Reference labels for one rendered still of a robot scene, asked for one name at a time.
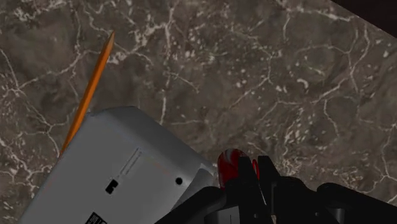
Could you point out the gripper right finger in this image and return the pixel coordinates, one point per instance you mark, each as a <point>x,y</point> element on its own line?
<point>297,198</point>

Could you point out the grey flat device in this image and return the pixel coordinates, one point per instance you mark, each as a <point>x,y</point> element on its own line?
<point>118,170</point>

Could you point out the orange pencil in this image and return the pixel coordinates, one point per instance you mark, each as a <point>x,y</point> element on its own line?
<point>90,88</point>

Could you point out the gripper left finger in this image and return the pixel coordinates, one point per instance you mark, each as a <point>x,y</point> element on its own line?
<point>245,192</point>

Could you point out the red and white round object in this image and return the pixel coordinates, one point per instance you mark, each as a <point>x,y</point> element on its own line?
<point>228,167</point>

